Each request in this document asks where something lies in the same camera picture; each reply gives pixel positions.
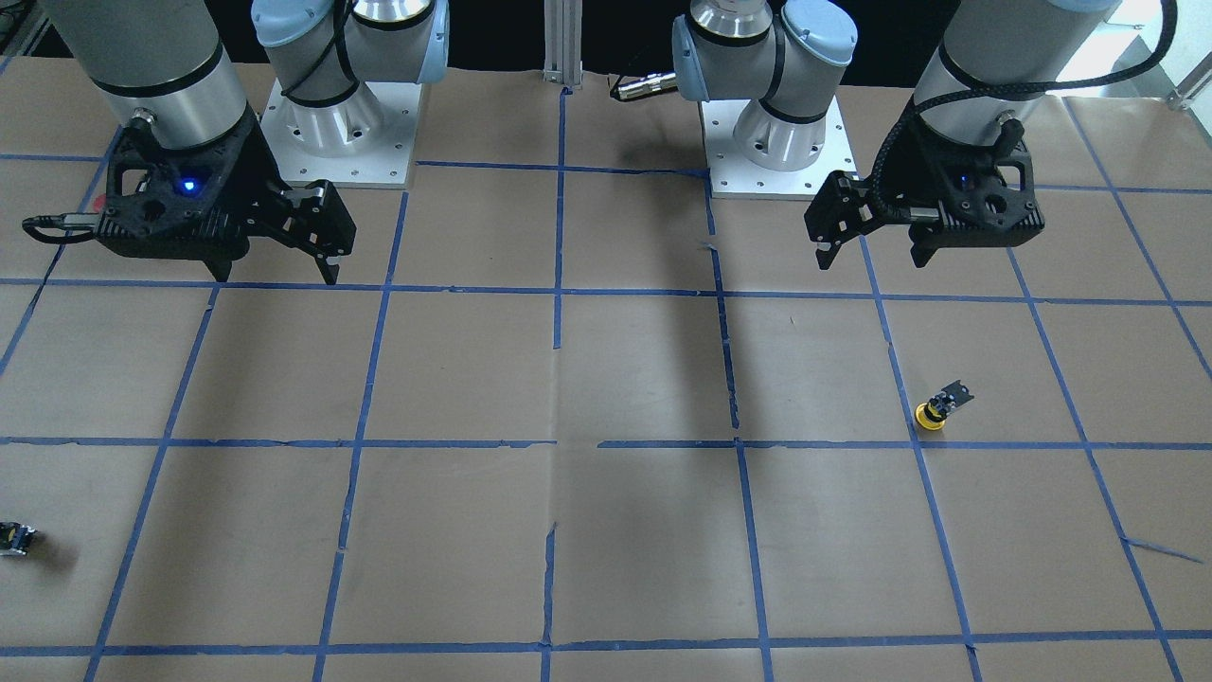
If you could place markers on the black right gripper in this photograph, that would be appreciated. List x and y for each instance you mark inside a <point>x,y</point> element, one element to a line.
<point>254,178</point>

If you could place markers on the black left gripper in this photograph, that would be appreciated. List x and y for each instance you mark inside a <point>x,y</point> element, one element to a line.
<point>911,169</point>

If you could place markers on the yellow push button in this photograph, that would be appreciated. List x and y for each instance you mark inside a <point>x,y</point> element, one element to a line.
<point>932,414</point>

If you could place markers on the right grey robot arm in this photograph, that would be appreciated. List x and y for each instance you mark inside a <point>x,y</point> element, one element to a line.
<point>167,58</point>

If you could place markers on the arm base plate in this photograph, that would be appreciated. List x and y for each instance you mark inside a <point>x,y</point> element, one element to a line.
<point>752,155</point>
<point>365,142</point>

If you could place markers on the aluminium frame post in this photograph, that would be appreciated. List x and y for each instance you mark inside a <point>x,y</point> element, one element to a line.
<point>562,42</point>

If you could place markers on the small black switch block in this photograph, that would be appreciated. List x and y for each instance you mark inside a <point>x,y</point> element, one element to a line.
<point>17,539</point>

